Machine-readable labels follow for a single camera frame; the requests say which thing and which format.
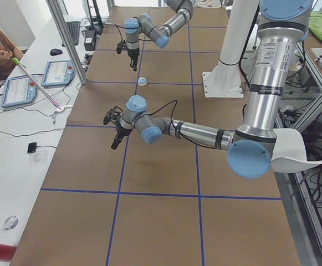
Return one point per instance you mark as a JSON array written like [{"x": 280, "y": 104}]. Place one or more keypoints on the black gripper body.
[
  {"x": 119, "y": 131},
  {"x": 132, "y": 54}
]

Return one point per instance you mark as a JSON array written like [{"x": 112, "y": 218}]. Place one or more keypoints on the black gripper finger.
[
  {"x": 133, "y": 63},
  {"x": 115, "y": 142}
]

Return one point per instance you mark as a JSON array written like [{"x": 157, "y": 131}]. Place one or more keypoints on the blue call bell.
[{"x": 142, "y": 81}]

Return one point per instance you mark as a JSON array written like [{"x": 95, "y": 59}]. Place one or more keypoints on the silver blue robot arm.
[
  {"x": 159, "y": 35},
  {"x": 180, "y": 133}
]

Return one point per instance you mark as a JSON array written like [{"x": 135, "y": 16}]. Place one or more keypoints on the monitor stand black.
[{"x": 97, "y": 24}]

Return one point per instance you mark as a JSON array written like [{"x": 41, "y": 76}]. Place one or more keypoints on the black power adapter box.
[{"x": 89, "y": 40}]

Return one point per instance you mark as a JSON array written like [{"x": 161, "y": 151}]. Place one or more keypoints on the black keyboard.
[{"x": 74, "y": 30}]

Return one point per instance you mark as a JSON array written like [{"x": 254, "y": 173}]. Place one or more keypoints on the metal reacher grabber stick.
[{"x": 59, "y": 108}]

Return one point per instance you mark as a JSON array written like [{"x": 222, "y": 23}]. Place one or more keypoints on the far blue teach pendant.
[{"x": 58, "y": 73}]

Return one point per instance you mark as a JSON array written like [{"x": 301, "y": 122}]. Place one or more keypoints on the blue teach pendant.
[
  {"x": 58, "y": 73},
  {"x": 18, "y": 91}
]

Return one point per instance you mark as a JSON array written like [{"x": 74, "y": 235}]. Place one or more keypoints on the black computer mouse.
[{"x": 55, "y": 51}]

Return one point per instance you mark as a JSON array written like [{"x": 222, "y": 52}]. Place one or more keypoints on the small black square device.
[{"x": 32, "y": 147}]

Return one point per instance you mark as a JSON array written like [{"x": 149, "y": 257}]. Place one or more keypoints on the near blue teach pendant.
[{"x": 18, "y": 91}]

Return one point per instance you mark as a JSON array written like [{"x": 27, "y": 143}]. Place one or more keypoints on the clear plastic bag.
[{"x": 10, "y": 223}]

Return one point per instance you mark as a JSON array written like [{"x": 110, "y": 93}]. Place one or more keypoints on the white curved paper sheet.
[{"x": 289, "y": 154}]

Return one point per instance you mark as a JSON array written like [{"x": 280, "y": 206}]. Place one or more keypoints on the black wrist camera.
[
  {"x": 121, "y": 46},
  {"x": 112, "y": 116}
]

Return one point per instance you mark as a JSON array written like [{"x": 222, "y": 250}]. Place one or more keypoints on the aluminium frame post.
[{"x": 60, "y": 23}]

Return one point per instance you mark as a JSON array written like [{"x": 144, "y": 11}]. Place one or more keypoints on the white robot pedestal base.
[{"x": 224, "y": 80}]

